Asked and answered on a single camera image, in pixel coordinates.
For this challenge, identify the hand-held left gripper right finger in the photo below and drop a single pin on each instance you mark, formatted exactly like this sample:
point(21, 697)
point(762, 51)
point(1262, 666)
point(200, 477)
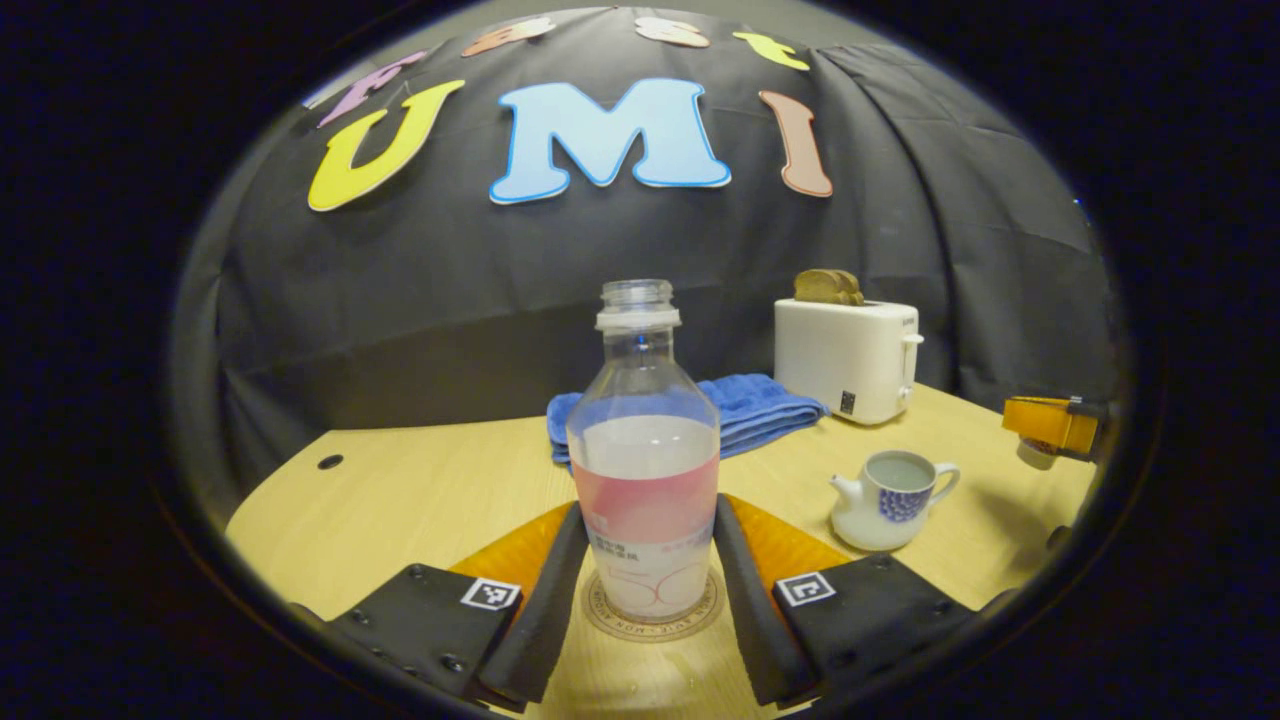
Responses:
point(750, 620)

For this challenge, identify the brown bread slices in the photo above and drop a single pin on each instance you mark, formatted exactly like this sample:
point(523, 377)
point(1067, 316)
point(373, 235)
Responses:
point(828, 286)

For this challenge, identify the round cork coaster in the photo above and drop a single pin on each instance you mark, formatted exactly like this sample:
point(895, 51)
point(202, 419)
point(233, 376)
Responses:
point(600, 615)

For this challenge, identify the black backdrop cloth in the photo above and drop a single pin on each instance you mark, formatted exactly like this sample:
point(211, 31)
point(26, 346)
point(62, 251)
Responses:
point(450, 300)

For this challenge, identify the white toaster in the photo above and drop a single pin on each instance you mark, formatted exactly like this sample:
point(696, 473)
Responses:
point(840, 360)

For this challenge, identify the white blue-patterned teacup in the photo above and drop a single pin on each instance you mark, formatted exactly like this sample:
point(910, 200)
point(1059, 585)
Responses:
point(880, 510)

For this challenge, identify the clear water bottle pink label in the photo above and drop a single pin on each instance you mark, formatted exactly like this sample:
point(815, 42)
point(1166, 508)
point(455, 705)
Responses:
point(645, 480)

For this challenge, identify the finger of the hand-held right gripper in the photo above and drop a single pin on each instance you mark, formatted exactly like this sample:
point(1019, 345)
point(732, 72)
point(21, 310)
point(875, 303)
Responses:
point(1050, 425)

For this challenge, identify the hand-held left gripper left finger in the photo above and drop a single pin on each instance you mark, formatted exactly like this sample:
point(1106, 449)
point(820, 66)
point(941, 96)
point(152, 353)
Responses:
point(540, 620)

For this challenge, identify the blue folded towel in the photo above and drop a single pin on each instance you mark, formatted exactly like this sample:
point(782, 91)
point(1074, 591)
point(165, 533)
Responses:
point(765, 410)

